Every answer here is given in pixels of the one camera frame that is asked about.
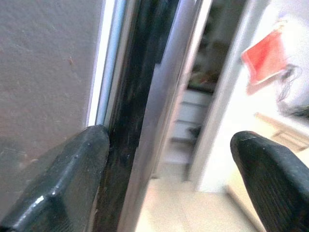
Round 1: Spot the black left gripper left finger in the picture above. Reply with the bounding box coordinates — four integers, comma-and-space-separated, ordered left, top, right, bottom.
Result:
0, 124, 111, 232

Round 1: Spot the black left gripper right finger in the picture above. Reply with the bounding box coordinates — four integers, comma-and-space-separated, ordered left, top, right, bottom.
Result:
230, 130, 309, 232

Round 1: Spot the grey fridge door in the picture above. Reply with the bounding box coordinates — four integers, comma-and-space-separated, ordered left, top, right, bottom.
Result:
0, 0, 181, 232

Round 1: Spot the grey fridge side panel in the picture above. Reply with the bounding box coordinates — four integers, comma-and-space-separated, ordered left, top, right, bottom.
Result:
117, 0, 214, 232

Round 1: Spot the white drawer cabinet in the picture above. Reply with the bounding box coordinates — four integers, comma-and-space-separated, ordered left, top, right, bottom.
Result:
154, 88, 213, 180

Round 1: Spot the red hanging pot holder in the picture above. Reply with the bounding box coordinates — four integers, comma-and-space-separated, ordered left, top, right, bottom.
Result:
240, 30, 289, 95

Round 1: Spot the thin black hanging cord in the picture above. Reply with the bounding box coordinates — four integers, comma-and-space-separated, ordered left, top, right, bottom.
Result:
276, 64, 309, 117

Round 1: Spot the white door frame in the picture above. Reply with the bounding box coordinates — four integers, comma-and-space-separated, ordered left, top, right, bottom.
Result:
187, 0, 263, 192

